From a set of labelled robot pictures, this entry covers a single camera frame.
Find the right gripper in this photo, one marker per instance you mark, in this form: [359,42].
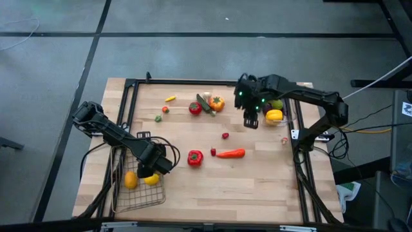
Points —
[249,93]

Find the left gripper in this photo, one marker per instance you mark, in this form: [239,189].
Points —
[154,158]

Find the round purple eggplant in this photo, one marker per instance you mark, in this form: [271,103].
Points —
[267,109]

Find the yellow bell pepper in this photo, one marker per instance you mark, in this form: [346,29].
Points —
[274,115]

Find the orange citrus fruit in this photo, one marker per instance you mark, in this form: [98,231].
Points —
[131,180]

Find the green pea pod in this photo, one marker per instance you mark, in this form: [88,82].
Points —
[277,104]

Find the orange tomato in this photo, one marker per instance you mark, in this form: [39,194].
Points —
[217,104]

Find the orange carrot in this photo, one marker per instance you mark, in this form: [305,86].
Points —
[231,153]

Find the large red bell pepper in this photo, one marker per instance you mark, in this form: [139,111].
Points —
[195,158]

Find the dark green cucumber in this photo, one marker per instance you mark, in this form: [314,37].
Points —
[203,103]

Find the red tomato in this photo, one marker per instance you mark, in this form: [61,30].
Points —
[195,108]

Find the small yellow chili pepper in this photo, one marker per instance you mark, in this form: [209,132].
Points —
[170,98]

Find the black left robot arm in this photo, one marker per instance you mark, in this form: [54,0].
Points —
[112,132]

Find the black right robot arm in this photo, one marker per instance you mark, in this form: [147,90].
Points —
[309,93]

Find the small green white vegetable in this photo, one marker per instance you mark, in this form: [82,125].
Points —
[213,113]

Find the clear plastic container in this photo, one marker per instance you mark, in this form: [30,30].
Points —
[289,121]

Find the small brown mushroom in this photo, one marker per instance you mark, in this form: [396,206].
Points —
[284,140]

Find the white garlic bulb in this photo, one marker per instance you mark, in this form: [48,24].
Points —
[207,95]

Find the small green pepper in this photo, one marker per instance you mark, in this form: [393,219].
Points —
[158,118]

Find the small orange-red tomato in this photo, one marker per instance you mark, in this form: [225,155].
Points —
[165,109]

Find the white green bag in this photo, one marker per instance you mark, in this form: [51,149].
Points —
[349,193]

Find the black floor object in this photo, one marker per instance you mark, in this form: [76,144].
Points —
[9,143]

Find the grey equipment box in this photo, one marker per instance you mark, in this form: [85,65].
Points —
[400,145]

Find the dark grey cabinet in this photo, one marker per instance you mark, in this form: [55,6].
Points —
[386,206]

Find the white arm base bracket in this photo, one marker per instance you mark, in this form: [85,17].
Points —
[125,129]
[295,134]

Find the black diagonal frame strut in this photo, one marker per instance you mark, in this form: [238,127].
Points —
[313,196]
[103,192]

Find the black aluminium table frame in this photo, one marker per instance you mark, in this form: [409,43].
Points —
[193,82]

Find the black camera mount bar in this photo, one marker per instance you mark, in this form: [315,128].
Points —
[206,228]

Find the black frame clamp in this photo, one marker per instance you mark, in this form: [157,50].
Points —
[148,76]

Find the black desk frame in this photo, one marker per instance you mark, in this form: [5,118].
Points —
[370,83]

